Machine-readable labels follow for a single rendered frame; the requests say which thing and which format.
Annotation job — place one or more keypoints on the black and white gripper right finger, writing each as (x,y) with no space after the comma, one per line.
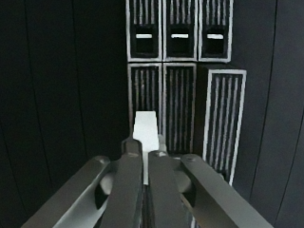
(217,205)

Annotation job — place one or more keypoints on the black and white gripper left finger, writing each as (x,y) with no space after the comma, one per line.
(77,204)

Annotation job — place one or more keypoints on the black server rack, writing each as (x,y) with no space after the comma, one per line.
(71,85)

